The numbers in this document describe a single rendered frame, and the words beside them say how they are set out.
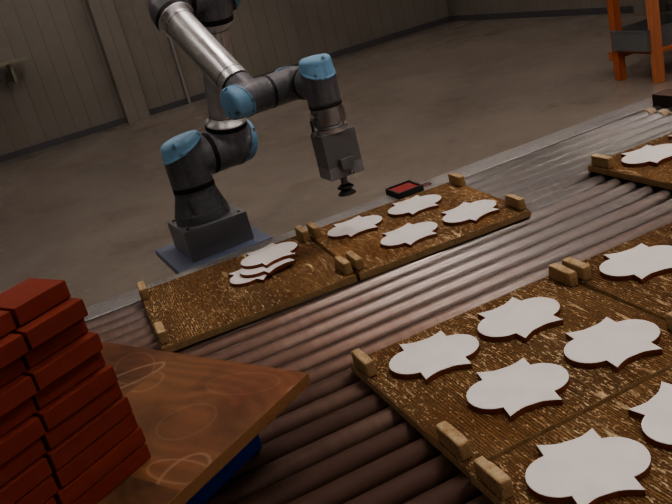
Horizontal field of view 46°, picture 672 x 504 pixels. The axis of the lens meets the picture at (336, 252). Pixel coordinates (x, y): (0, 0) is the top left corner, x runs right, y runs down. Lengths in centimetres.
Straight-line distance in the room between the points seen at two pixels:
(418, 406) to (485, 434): 12
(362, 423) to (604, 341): 37
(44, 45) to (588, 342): 1014
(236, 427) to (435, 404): 29
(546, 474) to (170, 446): 45
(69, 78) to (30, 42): 63
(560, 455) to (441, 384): 25
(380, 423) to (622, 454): 35
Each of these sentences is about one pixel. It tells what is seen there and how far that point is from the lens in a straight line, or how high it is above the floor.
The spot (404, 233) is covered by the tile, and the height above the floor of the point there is 94.
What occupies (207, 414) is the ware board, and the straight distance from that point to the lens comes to 106.
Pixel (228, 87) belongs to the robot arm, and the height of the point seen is 133.
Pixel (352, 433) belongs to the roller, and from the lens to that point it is 116.
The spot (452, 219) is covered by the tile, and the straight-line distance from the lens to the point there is 176.
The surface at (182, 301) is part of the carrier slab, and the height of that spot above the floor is 94.
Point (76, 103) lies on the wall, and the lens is 1106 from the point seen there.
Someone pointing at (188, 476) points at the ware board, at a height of 104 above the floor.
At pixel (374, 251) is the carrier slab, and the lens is 170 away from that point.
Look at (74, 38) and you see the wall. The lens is 1105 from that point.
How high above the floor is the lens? 156
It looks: 21 degrees down
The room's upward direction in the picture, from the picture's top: 14 degrees counter-clockwise
